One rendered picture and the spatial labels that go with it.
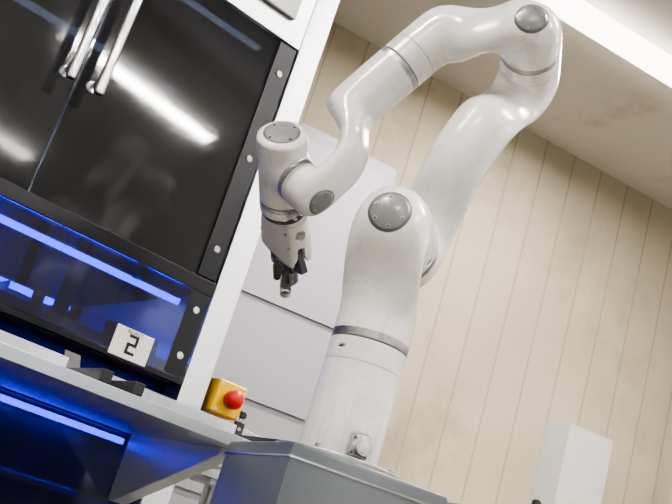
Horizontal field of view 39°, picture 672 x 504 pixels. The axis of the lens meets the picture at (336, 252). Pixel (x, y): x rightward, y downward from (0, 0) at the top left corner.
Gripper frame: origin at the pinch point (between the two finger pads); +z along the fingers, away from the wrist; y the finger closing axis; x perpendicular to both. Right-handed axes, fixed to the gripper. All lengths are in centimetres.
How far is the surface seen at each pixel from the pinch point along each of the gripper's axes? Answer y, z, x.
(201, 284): 22.9, 17.6, 5.6
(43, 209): 36.1, -5.9, 30.0
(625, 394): 58, 289, -267
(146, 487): -7.2, 27.6, 36.8
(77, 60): 48, -27, 14
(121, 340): 18.6, 17.4, 26.5
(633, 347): 72, 276, -287
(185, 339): 16.6, 23.6, 13.8
